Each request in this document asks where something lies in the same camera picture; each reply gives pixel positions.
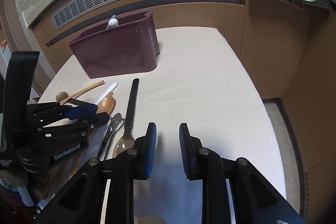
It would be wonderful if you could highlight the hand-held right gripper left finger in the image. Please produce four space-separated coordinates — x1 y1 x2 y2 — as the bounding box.
33 122 157 224

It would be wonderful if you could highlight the metal fork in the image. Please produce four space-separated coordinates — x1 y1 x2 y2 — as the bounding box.
97 130 114 160

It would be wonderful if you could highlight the wooden spoon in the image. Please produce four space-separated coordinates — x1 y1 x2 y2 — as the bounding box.
96 95 116 115

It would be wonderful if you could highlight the white plastic spoon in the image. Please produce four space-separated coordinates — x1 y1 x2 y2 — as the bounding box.
94 82 118 105

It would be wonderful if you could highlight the wooden chopstick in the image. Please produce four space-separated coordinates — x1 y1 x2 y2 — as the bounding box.
60 81 105 104

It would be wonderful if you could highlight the maroon plastic utensil holder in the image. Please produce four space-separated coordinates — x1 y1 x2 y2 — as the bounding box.
68 10 161 79

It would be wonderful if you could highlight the white table cover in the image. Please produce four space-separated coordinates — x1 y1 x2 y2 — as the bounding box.
38 27 287 224

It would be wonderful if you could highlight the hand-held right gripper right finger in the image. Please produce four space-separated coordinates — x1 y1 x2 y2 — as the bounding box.
179 123 306 224

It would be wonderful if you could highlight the black-handled metal spoon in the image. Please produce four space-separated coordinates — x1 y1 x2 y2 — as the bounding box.
112 78 140 159

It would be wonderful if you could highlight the wooden cabinet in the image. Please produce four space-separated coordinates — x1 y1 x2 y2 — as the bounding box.
0 0 336 214

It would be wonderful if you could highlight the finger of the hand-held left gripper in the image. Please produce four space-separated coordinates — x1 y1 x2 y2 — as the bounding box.
37 112 110 138
26 102 98 122

